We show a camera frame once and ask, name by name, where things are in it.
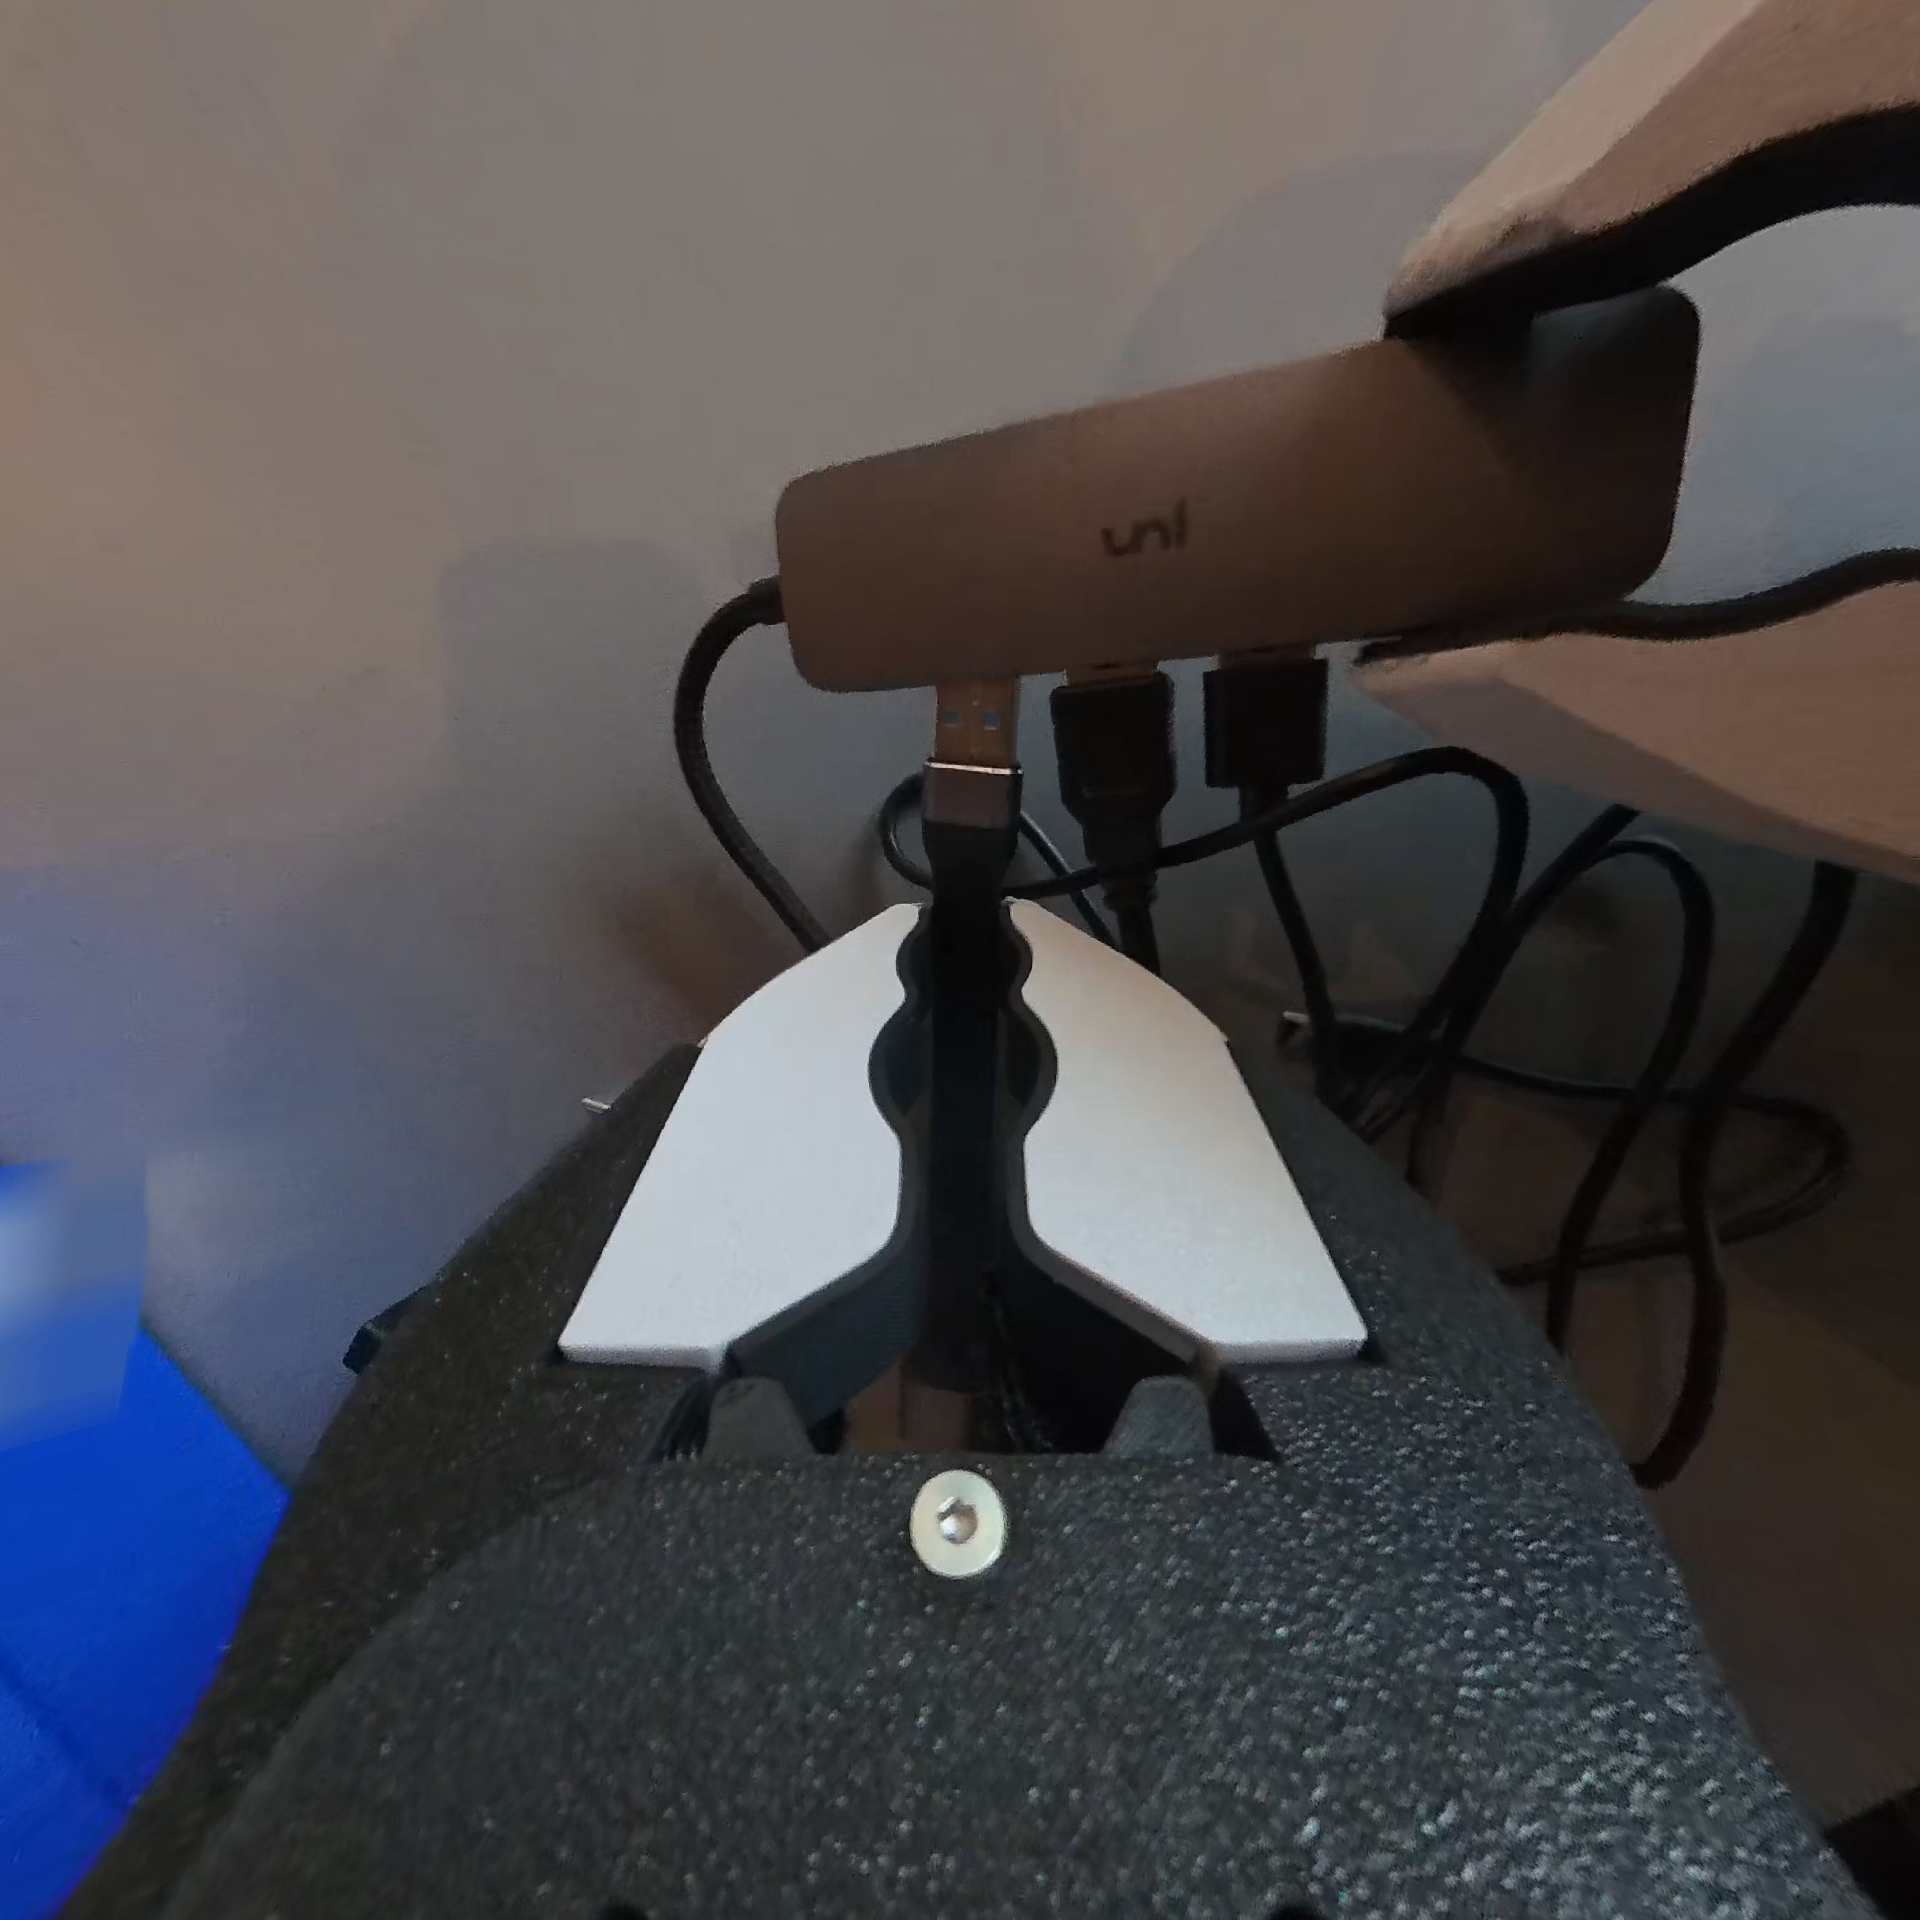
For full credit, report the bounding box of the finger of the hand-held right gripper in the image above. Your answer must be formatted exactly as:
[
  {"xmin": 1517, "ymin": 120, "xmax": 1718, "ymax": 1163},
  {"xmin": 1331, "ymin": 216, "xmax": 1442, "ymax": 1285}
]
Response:
[
  {"xmin": 1357, "ymin": 556, "xmax": 1920, "ymax": 887},
  {"xmin": 1387, "ymin": 0, "xmax": 1920, "ymax": 331}
]

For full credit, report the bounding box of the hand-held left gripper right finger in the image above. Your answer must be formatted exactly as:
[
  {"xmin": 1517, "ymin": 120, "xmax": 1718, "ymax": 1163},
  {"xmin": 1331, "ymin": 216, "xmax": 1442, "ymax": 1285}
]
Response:
[{"xmin": 992, "ymin": 897, "xmax": 1369, "ymax": 1370}]

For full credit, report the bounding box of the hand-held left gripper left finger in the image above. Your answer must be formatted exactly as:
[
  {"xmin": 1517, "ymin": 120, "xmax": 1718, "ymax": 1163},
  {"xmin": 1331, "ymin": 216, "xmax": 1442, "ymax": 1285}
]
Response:
[{"xmin": 561, "ymin": 901, "xmax": 946, "ymax": 1384}]

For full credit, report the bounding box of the black usb hub cable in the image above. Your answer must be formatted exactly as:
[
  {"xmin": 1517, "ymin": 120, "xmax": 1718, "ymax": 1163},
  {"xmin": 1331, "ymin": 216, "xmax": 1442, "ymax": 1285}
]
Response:
[{"xmin": 900, "ymin": 677, "xmax": 1037, "ymax": 1426}]

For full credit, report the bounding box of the thin black cable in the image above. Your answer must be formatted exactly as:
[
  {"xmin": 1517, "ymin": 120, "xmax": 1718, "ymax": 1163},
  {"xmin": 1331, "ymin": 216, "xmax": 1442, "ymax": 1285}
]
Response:
[{"xmin": 1201, "ymin": 640, "xmax": 1867, "ymax": 1492}]

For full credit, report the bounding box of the grey slim usb hub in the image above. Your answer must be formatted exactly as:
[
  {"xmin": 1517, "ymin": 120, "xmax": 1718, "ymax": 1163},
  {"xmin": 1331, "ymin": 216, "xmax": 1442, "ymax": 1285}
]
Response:
[{"xmin": 776, "ymin": 292, "xmax": 1702, "ymax": 697}]

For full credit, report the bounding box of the blue plastic bin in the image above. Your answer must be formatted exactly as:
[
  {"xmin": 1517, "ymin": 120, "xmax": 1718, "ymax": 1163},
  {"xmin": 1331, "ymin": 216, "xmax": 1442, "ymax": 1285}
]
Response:
[{"xmin": 0, "ymin": 1156, "xmax": 301, "ymax": 1920}]

